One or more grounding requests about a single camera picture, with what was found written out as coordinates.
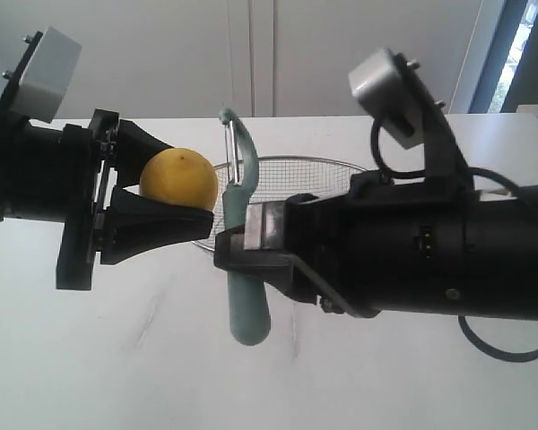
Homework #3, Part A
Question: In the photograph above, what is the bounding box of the teal handled peeler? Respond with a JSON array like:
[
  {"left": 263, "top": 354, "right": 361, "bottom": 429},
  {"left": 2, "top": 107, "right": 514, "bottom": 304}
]
[{"left": 219, "top": 107, "right": 271, "bottom": 347}]

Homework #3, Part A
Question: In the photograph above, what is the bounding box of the oval wire mesh basket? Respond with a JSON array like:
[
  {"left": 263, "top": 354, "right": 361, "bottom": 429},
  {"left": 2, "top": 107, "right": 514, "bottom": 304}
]
[{"left": 192, "top": 155, "right": 368, "bottom": 254}]

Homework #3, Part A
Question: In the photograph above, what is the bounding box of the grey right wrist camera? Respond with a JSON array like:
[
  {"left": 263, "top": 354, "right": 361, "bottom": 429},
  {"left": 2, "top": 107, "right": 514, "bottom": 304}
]
[{"left": 348, "top": 47, "right": 423, "bottom": 150}]

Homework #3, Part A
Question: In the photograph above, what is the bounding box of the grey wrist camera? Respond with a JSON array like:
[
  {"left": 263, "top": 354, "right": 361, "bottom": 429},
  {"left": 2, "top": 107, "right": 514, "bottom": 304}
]
[
  {"left": 348, "top": 47, "right": 423, "bottom": 150},
  {"left": 12, "top": 27, "right": 82, "bottom": 123}
]

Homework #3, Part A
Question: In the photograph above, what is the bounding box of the yellow lemon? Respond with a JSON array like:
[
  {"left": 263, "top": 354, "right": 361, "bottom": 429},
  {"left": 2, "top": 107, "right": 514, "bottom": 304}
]
[{"left": 139, "top": 148, "right": 218, "bottom": 211}]

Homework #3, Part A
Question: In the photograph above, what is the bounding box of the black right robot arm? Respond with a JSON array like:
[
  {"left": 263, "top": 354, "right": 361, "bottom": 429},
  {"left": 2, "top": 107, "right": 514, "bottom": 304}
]
[{"left": 213, "top": 171, "right": 538, "bottom": 321}]

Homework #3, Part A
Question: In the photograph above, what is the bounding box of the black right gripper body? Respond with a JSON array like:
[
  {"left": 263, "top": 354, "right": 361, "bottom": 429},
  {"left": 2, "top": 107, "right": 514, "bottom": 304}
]
[{"left": 244, "top": 170, "right": 474, "bottom": 318}]

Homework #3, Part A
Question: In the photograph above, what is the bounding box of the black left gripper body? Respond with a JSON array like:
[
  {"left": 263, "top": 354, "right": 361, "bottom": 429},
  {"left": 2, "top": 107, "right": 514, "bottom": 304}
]
[{"left": 0, "top": 31, "right": 119, "bottom": 290}]

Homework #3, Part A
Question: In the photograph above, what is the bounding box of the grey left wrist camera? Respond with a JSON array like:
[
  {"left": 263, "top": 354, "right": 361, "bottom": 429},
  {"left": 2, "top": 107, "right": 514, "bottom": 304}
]
[{"left": 12, "top": 27, "right": 82, "bottom": 123}]

